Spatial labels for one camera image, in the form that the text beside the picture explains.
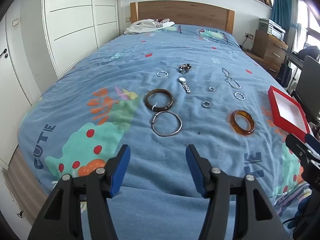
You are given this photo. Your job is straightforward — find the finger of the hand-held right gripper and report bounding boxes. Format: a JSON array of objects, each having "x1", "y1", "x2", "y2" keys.
[
  {"x1": 304, "y1": 133, "x2": 320, "y2": 155},
  {"x1": 285, "y1": 133, "x2": 313, "y2": 161}
]

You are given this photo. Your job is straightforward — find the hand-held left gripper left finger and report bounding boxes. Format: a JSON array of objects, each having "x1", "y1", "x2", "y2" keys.
[{"x1": 27, "y1": 144, "x2": 132, "y2": 240}]

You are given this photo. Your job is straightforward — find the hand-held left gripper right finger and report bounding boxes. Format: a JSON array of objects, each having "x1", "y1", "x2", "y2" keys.
[{"x1": 185, "y1": 144, "x2": 292, "y2": 240}]

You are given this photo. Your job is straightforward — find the red jewelry box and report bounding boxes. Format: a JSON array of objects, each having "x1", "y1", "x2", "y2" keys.
[{"x1": 267, "y1": 85, "x2": 312, "y2": 143}]

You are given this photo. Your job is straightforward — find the thin silver bangle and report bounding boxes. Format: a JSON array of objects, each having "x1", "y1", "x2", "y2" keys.
[{"x1": 152, "y1": 111, "x2": 182, "y2": 137}]

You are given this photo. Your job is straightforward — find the amber bangle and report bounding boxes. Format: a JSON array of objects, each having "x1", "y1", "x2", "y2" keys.
[{"x1": 230, "y1": 109, "x2": 255, "y2": 136}]

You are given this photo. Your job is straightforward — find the dark brown bangle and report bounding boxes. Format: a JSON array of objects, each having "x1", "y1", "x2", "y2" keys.
[{"x1": 146, "y1": 89, "x2": 174, "y2": 112}]

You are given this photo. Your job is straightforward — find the silver wristwatch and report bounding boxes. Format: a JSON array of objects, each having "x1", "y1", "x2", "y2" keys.
[{"x1": 178, "y1": 77, "x2": 192, "y2": 94}]

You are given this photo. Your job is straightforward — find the person's right hand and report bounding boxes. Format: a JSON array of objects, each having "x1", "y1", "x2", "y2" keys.
[{"x1": 287, "y1": 192, "x2": 314, "y2": 233}]

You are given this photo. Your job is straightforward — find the grey chair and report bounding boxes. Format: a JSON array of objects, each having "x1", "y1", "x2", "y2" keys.
[{"x1": 291, "y1": 55, "x2": 320, "y2": 123}]

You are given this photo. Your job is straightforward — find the navy tote bag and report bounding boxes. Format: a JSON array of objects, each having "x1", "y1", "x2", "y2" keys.
[{"x1": 277, "y1": 62, "x2": 292, "y2": 87}]

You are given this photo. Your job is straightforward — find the black bag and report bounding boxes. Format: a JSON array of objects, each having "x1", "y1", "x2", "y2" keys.
[{"x1": 298, "y1": 45, "x2": 320, "y2": 62}]

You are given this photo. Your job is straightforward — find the wooden dresser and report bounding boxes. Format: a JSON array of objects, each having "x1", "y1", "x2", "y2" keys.
[{"x1": 252, "y1": 29, "x2": 288, "y2": 78}]

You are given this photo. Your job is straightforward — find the white printer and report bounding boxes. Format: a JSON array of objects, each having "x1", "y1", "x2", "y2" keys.
[{"x1": 259, "y1": 18, "x2": 286, "y2": 41}]

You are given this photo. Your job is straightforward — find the blue printed blanket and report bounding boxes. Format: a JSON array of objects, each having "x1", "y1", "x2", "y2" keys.
[{"x1": 19, "y1": 24, "x2": 320, "y2": 240}]

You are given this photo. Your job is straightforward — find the teal curtain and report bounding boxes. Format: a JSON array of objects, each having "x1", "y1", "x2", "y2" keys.
[{"x1": 271, "y1": 0, "x2": 299, "y2": 53}]

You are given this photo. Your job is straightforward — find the white door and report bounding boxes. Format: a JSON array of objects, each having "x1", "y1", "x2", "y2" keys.
[{"x1": 0, "y1": 12, "x2": 48, "y2": 173}]

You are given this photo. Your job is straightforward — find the white printed garment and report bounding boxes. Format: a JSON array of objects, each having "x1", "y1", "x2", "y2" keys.
[{"x1": 124, "y1": 18, "x2": 175, "y2": 35}]

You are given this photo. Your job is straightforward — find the white wardrobe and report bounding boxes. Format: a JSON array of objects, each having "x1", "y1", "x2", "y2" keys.
[{"x1": 41, "y1": 0, "x2": 121, "y2": 80}]

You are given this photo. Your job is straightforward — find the wooden bed headboard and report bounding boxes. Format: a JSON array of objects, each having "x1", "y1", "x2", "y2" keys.
[{"x1": 130, "y1": 1, "x2": 235, "y2": 34}]

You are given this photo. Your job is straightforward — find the silver pearl necklace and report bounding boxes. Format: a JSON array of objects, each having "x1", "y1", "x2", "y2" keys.
[{"x1": 221, "y1": 67, "x2": 242, "y2": 90}]

